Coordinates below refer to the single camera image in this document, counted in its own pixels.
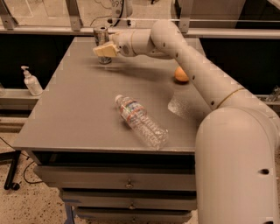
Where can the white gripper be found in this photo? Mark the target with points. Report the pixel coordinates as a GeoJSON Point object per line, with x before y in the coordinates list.
{"type": "Point", "coordinates": [124, 43]}

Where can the silver blue redbull can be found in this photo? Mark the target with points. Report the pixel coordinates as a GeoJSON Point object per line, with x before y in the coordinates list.
{"type": "Point", "coordinates": [101, 36]}

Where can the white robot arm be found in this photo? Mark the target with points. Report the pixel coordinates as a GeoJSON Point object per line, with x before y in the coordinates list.
{"type": "Point", "coordinates": [235, 145]}

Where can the white numbered device behind glass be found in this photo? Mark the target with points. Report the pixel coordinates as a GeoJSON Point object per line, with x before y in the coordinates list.
{"type": "Point", "coordinates": [121, 11]}

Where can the clear plastic water bottle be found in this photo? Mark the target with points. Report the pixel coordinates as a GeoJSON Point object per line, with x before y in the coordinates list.
{"type": "Point", "coordinates": [146, 128]}

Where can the orange fruit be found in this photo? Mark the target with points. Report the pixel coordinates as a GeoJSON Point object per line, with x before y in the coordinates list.
{"type": "Point", "coordinates": [180, 75]}

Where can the white pump dispenser bottle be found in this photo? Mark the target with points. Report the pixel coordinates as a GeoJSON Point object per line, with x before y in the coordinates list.
{"type": "Point", "coordinates": [31, 82]}

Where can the grey drawer cabinet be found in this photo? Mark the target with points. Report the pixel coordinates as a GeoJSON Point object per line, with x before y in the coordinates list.
{"type": "Point", "coordinates": [82, 146]}

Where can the black stand leg with wheel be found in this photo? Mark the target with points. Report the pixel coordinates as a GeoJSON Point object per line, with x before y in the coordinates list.
{"type": "Point", "coordinates": [11, 157]}

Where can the metal window railing frame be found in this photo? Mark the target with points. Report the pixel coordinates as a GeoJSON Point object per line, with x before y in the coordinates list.
{"type": "Point", "coordinates": [217, 19]}

